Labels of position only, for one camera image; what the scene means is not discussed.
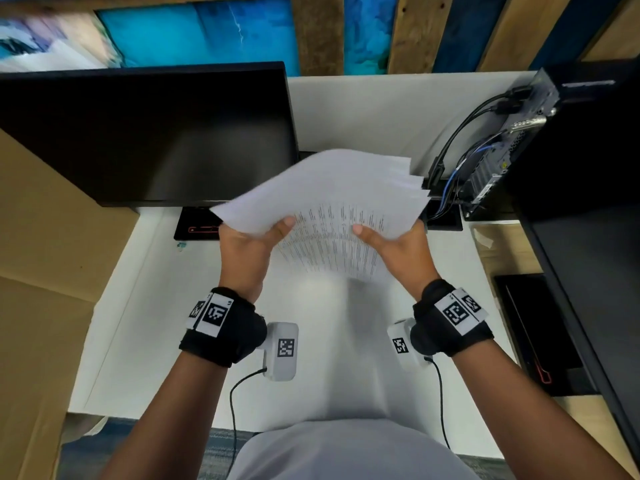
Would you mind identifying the person's right hand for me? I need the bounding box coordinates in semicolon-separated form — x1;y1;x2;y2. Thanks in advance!
352;220;441;302

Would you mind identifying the person's left hand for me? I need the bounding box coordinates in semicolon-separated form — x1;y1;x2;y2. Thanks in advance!
218;216;297;303

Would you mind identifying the stack of printed paper sheets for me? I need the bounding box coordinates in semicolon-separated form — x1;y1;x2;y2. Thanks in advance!
210;148;432;286

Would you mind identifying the person's right forearm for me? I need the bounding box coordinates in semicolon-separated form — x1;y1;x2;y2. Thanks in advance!
449;340;635;480

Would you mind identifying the person's left forearm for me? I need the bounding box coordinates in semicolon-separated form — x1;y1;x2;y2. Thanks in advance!
99;340;262;480

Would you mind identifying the black monitor base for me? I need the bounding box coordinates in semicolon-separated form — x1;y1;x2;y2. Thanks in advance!
173;207;224;242

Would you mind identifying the black left wrist band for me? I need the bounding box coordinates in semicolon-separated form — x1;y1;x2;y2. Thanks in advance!
179;287;268;368

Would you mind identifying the black wrist band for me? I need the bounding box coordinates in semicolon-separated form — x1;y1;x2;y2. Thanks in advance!
179;287;268;368
412;279;495;358

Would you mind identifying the black right wrist band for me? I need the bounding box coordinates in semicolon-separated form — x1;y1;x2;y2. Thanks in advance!
412;279;495;358

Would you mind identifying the white table cover sheet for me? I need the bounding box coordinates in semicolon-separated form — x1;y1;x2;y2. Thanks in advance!
67;71;537;446

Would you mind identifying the black computer monitor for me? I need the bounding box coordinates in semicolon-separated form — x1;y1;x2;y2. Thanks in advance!
0;62;301;208

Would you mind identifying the black laptop with red trim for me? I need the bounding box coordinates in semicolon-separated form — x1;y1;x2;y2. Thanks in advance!
493;273;599;398

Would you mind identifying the person's grey shirt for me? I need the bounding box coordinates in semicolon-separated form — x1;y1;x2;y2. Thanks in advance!
226;419;482;480

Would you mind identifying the black desktop computer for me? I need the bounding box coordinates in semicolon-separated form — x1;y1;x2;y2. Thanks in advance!
459;59;640;221

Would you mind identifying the black shelf unit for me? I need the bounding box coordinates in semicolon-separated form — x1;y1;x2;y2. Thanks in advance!
510;195;640;466

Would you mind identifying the brown cardboard box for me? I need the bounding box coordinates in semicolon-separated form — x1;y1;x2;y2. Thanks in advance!
0;129;141;480

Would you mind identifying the blue computer cable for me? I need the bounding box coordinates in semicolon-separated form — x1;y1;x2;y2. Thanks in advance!
431;143;496;220

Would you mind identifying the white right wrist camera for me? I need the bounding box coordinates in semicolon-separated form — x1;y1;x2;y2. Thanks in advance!
387;318;432;373

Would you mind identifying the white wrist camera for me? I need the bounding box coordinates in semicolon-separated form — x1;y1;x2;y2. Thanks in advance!
259;322;300;382
387;318;432;373

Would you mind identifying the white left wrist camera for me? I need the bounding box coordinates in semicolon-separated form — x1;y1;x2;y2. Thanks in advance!
259;322;300;382

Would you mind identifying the black computer cable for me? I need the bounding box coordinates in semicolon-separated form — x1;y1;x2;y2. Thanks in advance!
427;86;532;191

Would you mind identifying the black left camera cable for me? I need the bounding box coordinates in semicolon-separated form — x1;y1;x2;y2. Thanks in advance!
228;367;269;480

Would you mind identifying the black camera cable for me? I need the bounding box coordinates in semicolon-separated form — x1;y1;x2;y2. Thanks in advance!
228;367;269;480
425;357;452;451

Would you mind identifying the black right camera cable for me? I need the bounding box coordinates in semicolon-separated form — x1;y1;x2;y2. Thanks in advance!
425;357;452;451

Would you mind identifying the blue wall painting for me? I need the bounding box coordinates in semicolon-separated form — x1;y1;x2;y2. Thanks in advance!
96;0;301;77

